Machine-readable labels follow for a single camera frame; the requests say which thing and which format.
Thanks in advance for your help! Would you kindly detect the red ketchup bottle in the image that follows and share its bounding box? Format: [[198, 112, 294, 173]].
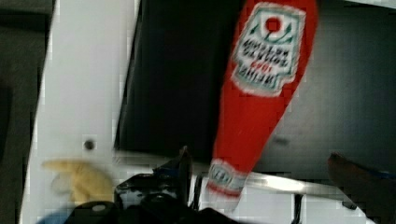
[[203, 0, 318, 212]]

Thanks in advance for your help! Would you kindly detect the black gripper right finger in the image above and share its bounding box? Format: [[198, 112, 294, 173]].
[[327, 152, 396, 224]]

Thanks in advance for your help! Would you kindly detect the blue cup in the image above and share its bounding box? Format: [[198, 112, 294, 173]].
[[36, 211, 69, 224]]

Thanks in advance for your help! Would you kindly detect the silver toaster oven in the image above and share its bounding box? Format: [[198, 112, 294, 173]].
[[114, 0, 396, 203]]

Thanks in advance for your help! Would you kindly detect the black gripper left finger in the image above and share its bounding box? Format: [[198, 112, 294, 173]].
[[114, 146, 192, 209]]

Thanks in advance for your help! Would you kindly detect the yellow toy banana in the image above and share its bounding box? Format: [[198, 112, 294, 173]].
[[42, 160, 113, 205]]

